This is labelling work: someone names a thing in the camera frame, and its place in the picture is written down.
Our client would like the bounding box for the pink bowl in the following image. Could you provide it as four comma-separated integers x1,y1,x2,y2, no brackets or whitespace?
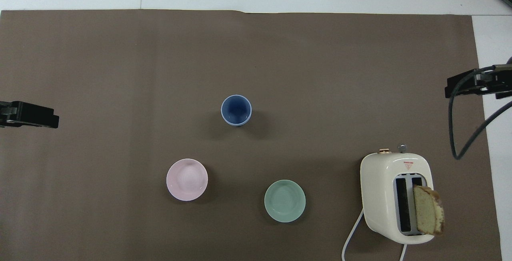
166,158,209,202

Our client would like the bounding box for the green plate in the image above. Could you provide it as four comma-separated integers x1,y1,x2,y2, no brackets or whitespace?
264,179,307,224

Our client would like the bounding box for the bread slice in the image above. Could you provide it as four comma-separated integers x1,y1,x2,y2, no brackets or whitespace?
412,185,445,237

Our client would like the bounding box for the black cable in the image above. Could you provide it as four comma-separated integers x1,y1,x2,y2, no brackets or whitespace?
448,56,512,161

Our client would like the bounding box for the cream white toaster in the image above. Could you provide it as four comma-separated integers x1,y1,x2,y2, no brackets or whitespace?
360,144,435,245

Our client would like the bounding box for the blue cup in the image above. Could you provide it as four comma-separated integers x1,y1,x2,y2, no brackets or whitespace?
221,94,253,127

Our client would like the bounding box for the white power cord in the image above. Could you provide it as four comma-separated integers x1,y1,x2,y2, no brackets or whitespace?
342,208,408,261

